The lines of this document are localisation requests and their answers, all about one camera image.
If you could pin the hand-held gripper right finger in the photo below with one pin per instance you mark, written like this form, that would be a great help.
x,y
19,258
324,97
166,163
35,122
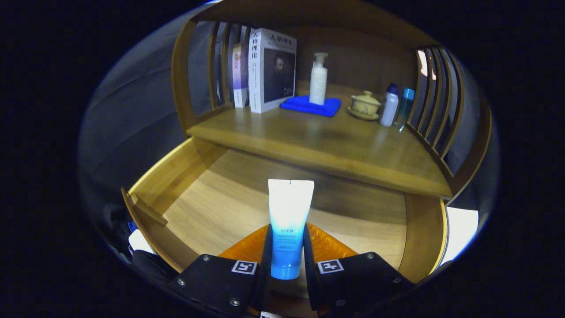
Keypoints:
x,y
311,274

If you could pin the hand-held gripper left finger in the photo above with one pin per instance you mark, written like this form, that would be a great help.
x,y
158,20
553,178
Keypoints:
x,y
265,274

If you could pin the blue white cosmetic tube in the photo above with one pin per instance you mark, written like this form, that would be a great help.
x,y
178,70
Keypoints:
x,y
289,221

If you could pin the wooden drawer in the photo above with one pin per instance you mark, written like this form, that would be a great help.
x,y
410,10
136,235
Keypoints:
x,y
220,207

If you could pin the wooden countertop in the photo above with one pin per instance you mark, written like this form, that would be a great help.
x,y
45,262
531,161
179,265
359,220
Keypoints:
x,y
331,141

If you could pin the white drawer unit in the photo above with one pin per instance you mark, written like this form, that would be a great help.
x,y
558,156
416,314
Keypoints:
x,y
461,229

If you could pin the blue folded cloth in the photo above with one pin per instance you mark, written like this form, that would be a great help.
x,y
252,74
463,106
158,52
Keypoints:
x,y
304,108

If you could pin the yellow lidded teacup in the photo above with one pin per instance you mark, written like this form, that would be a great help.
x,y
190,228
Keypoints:
x,y
364,106

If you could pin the white bottle blue cap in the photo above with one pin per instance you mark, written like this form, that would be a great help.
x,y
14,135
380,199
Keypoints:
x,y
389,108

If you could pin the white pump bottle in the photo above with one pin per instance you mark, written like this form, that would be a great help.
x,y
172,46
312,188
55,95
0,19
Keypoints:
x,y
318,84

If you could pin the blue translucent bottle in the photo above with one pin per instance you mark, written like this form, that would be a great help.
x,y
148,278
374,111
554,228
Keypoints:
x,y
405,108

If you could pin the purple book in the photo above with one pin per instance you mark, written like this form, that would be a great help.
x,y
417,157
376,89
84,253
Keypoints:
x,y
240,75

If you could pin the white portrait book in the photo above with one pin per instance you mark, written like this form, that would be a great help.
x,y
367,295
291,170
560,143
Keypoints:
x,y
273,70

